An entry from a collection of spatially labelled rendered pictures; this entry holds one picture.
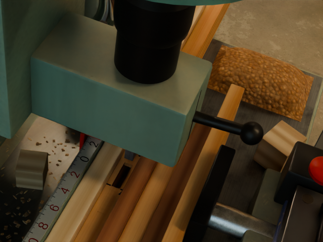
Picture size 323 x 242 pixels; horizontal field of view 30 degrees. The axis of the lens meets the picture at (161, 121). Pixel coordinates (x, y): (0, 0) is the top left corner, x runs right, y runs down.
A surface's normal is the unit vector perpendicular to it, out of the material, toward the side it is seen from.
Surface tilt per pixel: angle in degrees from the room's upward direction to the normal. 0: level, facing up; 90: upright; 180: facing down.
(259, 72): 18
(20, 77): 90
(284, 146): 0
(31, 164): 0
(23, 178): 90
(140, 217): 0
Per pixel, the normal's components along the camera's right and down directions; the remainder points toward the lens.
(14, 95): 0.93, 0.35
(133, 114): -0.36, 0.66
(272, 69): 0.11, -0.65
